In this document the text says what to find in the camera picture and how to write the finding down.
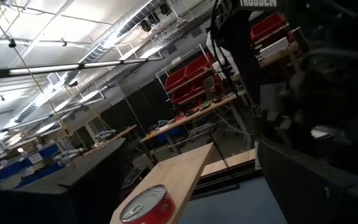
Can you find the black ceiling spotlight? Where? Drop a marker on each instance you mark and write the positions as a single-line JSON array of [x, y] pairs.
[[165, 8], [145, 25], [154, 18]]

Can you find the wooden workbench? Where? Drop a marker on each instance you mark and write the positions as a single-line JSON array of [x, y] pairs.
[[191, 116], [110, 140]]

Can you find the blue storage bins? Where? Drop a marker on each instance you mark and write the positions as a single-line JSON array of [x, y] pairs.
[[20, 165]]

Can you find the rack with red bins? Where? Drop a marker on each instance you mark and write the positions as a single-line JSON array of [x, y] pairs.
[[191, 77]]

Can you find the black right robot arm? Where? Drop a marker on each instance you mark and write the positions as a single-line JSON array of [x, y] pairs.
[[238, 46]]

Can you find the red label seafood can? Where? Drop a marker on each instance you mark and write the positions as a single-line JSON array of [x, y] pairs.
[[148, 208]]

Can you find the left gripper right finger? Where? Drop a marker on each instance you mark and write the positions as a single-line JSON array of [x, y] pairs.
[[322, 199]]

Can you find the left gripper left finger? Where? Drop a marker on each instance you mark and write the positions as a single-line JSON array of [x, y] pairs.
[[42, 205]]

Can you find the wooden shelf black metal frame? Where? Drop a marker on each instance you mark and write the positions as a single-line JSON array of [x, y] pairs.
[[179, 168]]

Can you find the long LED light bar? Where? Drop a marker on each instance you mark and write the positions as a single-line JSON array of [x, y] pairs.
[[57, 68]]

